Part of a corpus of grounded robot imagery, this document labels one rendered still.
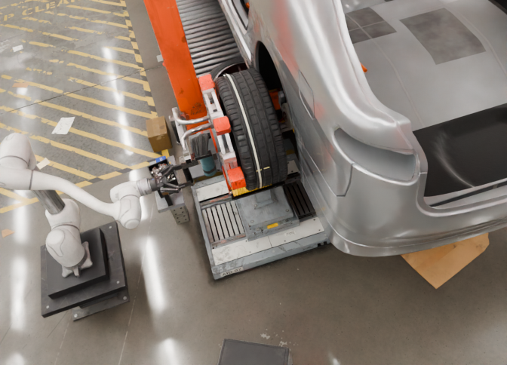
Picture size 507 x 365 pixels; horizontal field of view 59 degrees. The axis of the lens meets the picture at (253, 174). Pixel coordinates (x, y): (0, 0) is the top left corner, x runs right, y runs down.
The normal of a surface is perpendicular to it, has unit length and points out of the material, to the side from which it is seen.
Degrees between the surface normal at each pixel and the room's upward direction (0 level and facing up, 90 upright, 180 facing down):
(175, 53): 90
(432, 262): 2
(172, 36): 90
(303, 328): 0
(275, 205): 0
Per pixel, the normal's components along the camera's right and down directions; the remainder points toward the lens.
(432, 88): -0.01, -0.33
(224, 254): -0.12, -0.64
